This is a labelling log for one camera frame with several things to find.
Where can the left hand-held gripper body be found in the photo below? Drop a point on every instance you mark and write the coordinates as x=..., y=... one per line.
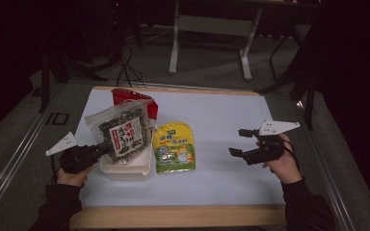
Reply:
x=77, y=157

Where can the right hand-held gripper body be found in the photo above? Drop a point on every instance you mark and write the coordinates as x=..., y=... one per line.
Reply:
x=266, y=150

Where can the clear seaweed packet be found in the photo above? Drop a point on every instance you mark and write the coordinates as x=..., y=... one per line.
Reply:
x=125, y=138

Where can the white plastic container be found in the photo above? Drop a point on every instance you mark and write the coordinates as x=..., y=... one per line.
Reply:
x=125, y=172

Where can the red and white sauce packet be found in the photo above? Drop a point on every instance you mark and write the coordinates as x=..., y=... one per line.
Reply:
x=131, y=96

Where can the yellow and green snack packet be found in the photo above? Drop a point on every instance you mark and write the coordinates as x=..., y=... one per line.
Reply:
x=173, y=146

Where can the person's left hand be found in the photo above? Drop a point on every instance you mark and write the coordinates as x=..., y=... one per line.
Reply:
x=72, y=179

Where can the person's right hand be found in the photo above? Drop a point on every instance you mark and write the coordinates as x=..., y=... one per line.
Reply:
x=285, y=166

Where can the black floor socket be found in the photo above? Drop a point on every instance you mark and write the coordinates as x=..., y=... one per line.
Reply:
x=57, y=118

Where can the black stand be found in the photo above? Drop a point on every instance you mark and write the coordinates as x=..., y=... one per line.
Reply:
x=46, y=80
x=308, y=106

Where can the dark chair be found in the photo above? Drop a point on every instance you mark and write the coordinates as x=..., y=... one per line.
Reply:
x=285, y=51

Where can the white desk with metal legs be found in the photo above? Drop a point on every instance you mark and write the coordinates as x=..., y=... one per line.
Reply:
x=215, y=25

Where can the metal floor rail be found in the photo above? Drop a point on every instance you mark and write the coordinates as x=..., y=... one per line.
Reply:
x=327, y=179
x=16, y=160

